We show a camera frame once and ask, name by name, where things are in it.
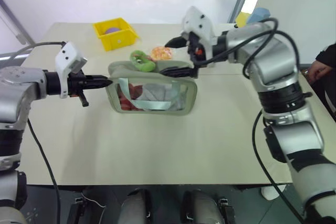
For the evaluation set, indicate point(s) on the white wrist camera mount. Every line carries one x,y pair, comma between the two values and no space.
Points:
197,20
67,56

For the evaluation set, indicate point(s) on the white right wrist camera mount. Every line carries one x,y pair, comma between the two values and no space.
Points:
197,20

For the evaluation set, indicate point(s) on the purple ball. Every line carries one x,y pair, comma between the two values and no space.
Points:
113,30

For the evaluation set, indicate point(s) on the green pouch with clear window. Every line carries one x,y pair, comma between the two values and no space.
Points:
126,70

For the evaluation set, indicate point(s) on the blue block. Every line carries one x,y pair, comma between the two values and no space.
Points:
258,13

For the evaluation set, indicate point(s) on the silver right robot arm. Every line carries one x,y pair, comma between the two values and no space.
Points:
273,58

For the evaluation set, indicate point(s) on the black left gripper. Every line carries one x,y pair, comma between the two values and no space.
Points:
76,82

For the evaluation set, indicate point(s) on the grey metal frame post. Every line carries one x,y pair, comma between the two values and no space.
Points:
15,22

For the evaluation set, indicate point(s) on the grey white cloth inside pouch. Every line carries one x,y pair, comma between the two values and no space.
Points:
157,94

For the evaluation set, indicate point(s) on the red packet inside pouch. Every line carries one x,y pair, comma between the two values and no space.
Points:
124,100

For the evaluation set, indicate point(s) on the yellow plastic bin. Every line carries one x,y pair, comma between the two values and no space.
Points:
118,41

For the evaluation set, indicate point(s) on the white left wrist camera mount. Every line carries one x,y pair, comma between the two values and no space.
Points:
67,56

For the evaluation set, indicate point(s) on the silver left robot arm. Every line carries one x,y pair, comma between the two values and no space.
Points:
15,95

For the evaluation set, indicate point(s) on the orange snack packet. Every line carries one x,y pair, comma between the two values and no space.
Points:
161,53

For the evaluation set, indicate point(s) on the white shoe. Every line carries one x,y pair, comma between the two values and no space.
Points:
273,192

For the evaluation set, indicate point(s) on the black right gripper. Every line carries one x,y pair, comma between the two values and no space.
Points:
194,48

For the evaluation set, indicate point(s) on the bystander bare hand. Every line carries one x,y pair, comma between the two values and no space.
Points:
319,68

